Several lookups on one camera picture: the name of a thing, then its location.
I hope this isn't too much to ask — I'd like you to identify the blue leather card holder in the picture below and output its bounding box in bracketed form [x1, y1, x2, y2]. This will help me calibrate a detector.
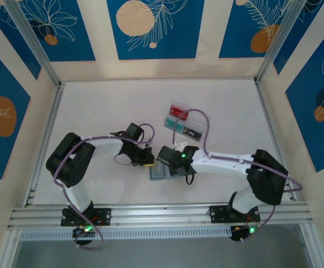
[148, 163, 190, 181]

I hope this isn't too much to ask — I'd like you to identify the clear plastic card tray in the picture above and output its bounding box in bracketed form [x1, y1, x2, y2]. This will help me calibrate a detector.
[163, 100, 212, 143]

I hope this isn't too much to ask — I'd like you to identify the black credit card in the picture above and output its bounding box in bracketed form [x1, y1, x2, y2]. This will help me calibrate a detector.
[183, 126, 202, 142]

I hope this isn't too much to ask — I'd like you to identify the teal credit card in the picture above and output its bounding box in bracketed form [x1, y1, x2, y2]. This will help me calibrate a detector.
[164, 117, 183, 132]

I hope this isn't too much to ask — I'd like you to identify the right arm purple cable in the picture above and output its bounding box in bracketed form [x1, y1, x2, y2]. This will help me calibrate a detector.
[172, 108, 303, 243]

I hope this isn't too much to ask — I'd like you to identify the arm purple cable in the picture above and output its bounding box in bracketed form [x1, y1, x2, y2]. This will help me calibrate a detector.
[172, 108, 303, 243]
[52, 123, 156, 251]

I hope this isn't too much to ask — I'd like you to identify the aluminium mounting rail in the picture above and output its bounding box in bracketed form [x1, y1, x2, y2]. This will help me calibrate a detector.
[7, 202, 315, 231]

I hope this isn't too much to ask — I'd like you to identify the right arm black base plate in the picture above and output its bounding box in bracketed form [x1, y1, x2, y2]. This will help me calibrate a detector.
[207, 205, 262, 224]

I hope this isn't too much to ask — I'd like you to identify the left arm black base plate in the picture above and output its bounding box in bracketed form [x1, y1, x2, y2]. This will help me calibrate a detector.
[60, 208, 112, 226]

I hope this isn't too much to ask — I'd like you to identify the aluminium side rail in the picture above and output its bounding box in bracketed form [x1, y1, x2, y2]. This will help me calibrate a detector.
[255, 80, 298, 202]
[23, 82, 65, 207]

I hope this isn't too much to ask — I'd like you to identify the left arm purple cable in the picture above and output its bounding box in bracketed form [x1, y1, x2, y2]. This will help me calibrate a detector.
[52, 123, 156, 251]

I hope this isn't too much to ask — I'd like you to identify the aluminium frame post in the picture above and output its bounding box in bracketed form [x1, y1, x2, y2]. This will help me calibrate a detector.
[299, 223, 324, 268]
[255, 0, 310, 84]
[0, 228, 22, 268]
[4, 0, 62, 87]

